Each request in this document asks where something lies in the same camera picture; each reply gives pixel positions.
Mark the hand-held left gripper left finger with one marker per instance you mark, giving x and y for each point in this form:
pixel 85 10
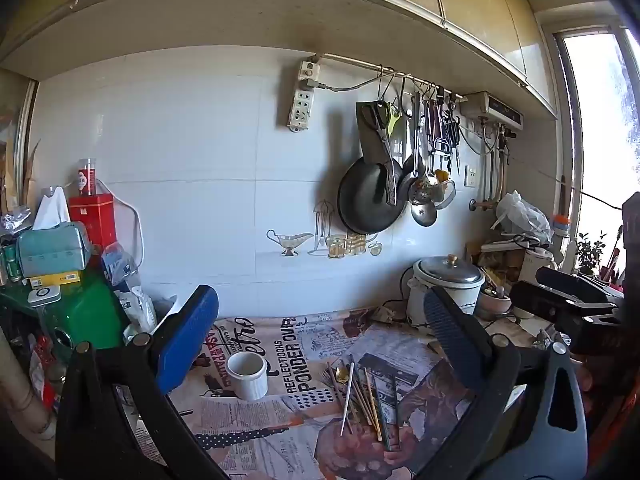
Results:
pixel 187 340

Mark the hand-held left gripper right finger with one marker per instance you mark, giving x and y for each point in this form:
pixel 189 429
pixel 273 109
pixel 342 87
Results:
pixel 450 335

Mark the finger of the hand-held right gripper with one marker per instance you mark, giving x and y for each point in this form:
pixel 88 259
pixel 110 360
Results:
pixel 575 282
pixel 550 305

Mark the white ceramic cup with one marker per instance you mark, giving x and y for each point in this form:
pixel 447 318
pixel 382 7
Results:
pixel 247 380

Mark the bundle of mixed chopsticks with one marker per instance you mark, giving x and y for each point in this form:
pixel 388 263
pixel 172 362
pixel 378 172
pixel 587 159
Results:
pixel 372 405

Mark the gold metal spoon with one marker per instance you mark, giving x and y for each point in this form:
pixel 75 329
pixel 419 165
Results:
pixel 342 373

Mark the person's right forearm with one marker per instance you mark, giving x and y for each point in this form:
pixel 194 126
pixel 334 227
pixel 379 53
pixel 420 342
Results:
pixel 607 400

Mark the small potted plant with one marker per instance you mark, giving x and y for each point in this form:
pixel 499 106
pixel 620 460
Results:
pixel 590 252

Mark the white plastic container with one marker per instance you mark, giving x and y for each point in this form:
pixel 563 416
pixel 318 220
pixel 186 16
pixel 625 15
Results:
pixel 167 312

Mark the white rice cooker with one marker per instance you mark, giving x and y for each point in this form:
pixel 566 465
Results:
pixel 440 300

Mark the white kettle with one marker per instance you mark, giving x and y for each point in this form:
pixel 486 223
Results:
pixel 535 265

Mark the ceramic bowl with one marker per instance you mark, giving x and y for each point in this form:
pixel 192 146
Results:
pixel 495 305

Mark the white powder bag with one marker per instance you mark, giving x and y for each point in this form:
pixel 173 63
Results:
pixel 135 310

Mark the white plastic bag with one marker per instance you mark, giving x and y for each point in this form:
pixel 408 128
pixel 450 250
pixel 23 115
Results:
pixel 520 215

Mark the clear plastic bag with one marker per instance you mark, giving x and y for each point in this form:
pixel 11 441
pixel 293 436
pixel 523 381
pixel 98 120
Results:
pixel 120 262

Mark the green plastic container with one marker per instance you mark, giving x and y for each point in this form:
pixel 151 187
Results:
pixel 85 315

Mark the steel ladle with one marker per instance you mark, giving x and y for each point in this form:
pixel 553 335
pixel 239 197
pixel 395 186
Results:
pixel 424 215

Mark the window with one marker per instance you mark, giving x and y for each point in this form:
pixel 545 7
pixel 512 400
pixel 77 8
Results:
pixel 600 110

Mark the yellow flat box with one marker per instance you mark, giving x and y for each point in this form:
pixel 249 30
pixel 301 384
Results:
pixel 55 278

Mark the perforated steel skimmer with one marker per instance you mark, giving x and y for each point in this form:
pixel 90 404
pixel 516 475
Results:
pixel 420 191

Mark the water heater pipes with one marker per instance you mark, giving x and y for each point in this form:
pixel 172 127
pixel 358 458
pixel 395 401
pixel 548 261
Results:
pixel 492 160

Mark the small white tin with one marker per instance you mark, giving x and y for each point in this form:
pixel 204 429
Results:
pixel 44 295

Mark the newspaper print tablecloth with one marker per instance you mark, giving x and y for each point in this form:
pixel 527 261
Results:
pixel 300 440

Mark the red tin box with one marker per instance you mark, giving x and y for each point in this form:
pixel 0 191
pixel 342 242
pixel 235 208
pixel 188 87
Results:
pixel 92 220

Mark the teal tissue box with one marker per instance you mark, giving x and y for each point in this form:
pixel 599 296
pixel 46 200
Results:
pixel 50 255

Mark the black wok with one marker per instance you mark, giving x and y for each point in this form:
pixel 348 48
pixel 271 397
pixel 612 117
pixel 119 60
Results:
pixel 365 195

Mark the red label tube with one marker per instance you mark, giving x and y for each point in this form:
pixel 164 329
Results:
pixel 86 177

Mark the green drink can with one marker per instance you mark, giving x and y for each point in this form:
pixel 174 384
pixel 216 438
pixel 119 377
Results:
pixel 11 262

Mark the black kitchen shears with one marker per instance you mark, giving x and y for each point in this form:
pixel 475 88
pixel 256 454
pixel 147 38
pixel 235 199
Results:
pixel 453 132

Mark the white water heater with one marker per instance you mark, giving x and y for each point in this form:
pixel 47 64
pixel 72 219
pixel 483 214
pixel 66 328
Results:
pixel 492 106

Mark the dark hanging cleaver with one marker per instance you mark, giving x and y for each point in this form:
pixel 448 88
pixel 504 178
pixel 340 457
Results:
pixel 370 145

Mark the black scissors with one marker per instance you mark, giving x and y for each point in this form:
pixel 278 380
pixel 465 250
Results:
pixel 376 116

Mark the white power strip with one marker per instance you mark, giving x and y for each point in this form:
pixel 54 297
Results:
pixel 300 107

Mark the white wall socket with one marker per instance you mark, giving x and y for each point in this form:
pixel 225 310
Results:
pixel 470 176

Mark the metal hanging rail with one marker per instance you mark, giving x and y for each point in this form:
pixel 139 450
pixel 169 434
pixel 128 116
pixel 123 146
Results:
pixel 360 63

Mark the beige wall cabinet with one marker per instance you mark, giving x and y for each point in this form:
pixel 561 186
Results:
pixel 250 10

